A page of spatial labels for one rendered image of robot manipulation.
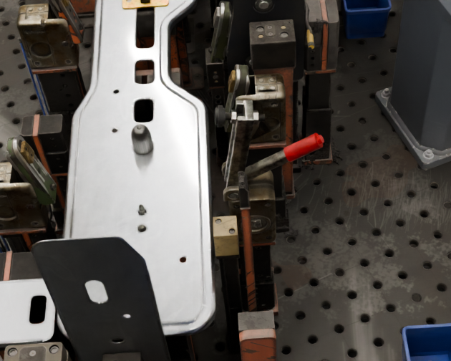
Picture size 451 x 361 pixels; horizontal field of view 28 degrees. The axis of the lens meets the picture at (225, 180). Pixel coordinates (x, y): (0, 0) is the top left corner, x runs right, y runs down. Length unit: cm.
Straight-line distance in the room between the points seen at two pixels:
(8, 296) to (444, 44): 82
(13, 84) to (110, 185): 66
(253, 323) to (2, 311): 43
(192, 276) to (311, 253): 42
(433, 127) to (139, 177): 61
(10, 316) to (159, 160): 33
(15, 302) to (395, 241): 72
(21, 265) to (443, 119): 81
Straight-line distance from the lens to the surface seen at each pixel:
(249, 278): 130
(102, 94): 151
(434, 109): 169
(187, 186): 137
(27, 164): 134
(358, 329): 158
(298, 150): 124
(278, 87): 140
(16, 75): 202
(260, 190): 130
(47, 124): 151
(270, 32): 141
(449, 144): 177
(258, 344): 102
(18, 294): 132
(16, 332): 129
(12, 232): 147
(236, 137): 119
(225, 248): 126
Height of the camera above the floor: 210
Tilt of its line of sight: 53 degrees down
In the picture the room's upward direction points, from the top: 6 degrees counter-clockwise
